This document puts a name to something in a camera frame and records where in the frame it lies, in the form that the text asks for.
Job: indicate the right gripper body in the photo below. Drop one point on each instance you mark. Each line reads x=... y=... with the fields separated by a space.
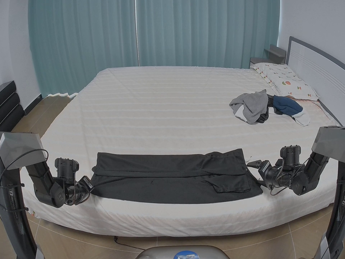
x=272 y=175

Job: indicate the white knit garment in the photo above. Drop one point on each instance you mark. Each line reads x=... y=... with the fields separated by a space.
x=303 y=120

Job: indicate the black T-shirt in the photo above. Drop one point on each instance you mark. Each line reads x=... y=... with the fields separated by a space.
x=161 y=177

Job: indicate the black chest of drawers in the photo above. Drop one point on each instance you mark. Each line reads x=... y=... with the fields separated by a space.
x=9 y=106

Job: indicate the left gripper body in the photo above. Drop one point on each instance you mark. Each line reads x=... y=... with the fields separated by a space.
x=83 y=187

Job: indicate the grey bedside table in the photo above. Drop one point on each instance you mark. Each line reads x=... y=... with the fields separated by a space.
x=276 y=51

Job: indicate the black garment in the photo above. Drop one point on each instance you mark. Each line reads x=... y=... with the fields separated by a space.
x=262 y=119

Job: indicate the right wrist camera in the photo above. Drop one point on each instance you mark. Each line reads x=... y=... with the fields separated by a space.
x=278 y=164

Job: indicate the dark blue garment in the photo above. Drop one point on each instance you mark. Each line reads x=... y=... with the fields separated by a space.
x=287 y=106

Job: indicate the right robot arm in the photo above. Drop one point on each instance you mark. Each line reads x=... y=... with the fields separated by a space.
x=307 y=182

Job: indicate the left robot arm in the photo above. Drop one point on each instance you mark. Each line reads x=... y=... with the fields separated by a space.
x=43 y=182

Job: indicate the blue-green curtain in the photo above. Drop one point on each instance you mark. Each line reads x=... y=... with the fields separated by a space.
x=80 y=36
x=207 y=23

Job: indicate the white printed pillow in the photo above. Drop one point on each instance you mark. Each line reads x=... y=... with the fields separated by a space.
x=285 y=81

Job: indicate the bed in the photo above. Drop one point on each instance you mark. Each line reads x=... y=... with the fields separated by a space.
x=161 y=104

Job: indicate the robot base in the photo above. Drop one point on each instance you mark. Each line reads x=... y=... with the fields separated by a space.
x=156 y=254

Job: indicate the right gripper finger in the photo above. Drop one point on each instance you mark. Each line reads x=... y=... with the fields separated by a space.
x=264 y=183
x=254 y=164

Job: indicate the grey garment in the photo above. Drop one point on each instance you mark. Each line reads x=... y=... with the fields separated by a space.
x=254 y=105

